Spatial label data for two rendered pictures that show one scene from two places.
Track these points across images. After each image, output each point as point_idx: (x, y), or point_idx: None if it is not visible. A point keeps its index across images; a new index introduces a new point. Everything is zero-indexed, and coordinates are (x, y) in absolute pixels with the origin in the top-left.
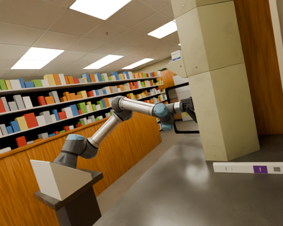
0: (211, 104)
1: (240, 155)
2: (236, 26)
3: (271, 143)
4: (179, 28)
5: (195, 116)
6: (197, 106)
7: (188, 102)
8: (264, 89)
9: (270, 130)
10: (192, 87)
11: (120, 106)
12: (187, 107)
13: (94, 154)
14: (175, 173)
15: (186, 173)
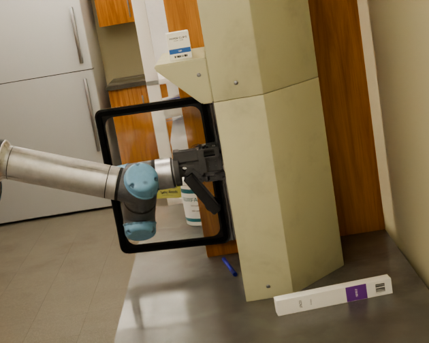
0: (265, 167)
1: (314, 280)
2: (306, 1)
3: (359, 251)
4: None
5: (210, 197)
6: (233, 172)
7: (193, 158)
8: (342, 129)
9: (353, 224)
10: (225, 126)
11: None
12: (191, 174)
13: None
14: (196, 337)
15: (221, 331)
